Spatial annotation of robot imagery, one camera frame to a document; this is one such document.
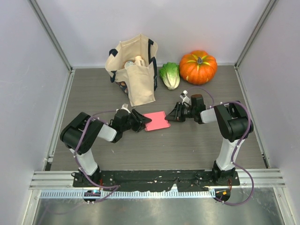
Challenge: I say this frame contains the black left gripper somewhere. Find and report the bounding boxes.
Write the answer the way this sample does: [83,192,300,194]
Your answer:
[121,109,151,132]

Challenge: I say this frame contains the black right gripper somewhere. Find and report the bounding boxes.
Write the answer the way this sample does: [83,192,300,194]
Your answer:
[165,102,196,122]

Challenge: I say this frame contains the pink paper box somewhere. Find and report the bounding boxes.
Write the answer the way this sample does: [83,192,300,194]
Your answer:
[144,111,171,132]

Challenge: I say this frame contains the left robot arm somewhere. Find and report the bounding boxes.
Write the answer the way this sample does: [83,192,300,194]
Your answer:
[60,107,152,187]

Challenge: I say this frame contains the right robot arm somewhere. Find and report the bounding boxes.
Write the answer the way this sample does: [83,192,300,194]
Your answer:
[165,93,253,185]

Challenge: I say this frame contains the beige canvas tote bag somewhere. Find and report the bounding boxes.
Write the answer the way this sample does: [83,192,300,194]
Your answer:
[105,34,158,107]

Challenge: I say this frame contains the green lettuce toy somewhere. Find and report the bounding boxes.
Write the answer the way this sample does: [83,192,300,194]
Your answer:
[159,62,180,90]

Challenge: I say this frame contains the orange pumpkin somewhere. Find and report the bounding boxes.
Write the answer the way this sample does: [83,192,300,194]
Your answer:
[179,50,218,85]

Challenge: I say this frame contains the white round container in bag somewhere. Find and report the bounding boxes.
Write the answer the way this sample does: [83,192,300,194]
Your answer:
[124,60,135,69]

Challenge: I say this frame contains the beige bottle in bag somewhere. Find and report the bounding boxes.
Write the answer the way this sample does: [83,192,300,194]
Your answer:
[134,56,147,67]

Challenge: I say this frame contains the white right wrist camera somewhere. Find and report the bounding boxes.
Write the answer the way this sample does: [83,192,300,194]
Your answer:
[180,90,190,104]

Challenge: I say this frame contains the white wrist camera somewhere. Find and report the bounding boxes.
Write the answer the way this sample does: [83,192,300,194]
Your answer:
[116,104,131,113]
[180,90,190,104]

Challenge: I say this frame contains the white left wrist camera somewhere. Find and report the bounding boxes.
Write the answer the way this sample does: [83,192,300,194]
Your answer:
[116,104,131,113]

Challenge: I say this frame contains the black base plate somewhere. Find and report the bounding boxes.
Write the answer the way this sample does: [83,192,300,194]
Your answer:
[73,169,241,192]

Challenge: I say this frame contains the slotted cable duct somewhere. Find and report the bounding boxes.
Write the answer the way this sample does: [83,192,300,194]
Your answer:
[40,188,215,199]

